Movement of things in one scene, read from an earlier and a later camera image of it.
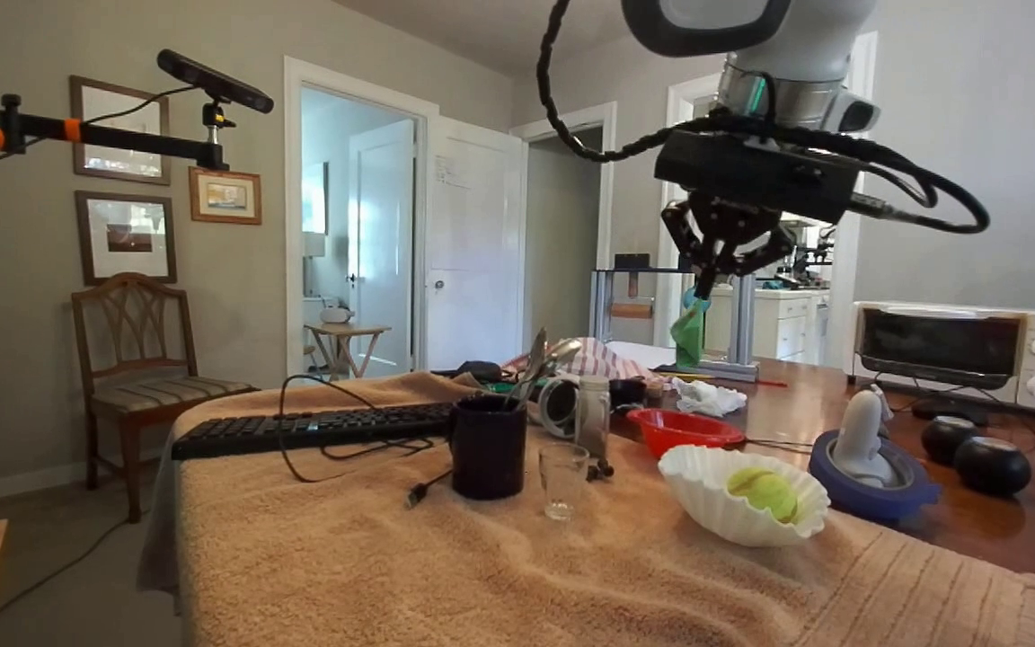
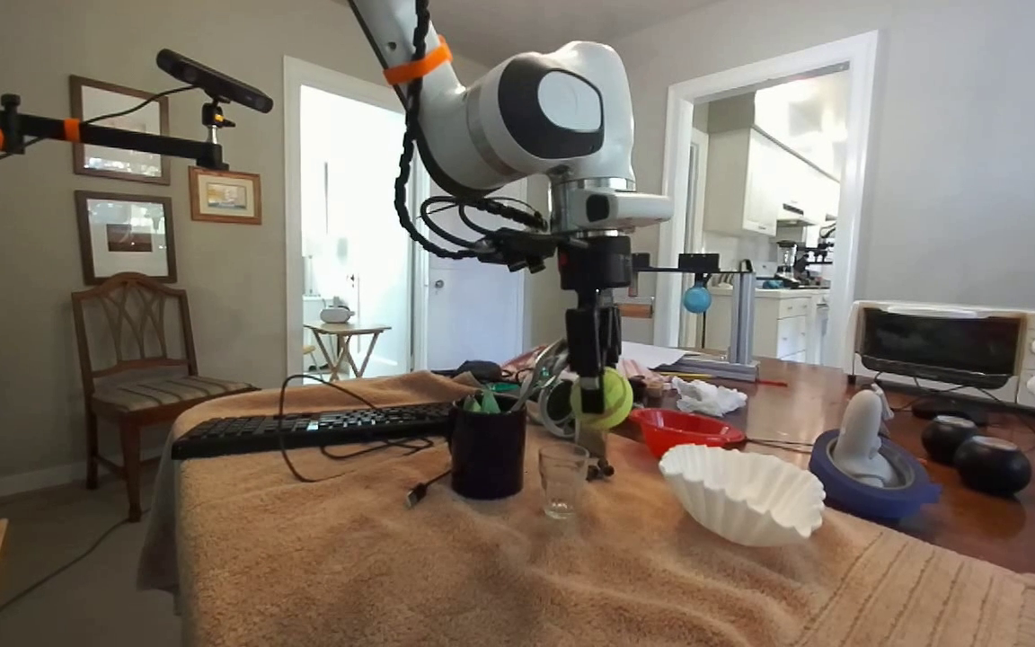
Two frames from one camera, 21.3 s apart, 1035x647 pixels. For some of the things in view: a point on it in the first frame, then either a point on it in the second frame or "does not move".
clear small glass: x=563 y=474 does not move
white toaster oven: x=1027 y=358 does not move
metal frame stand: x=745 y=319 does not move
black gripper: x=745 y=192 to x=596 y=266
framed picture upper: x=109 y=107 does not move
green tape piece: x=690 y=330 to x=490 y=399
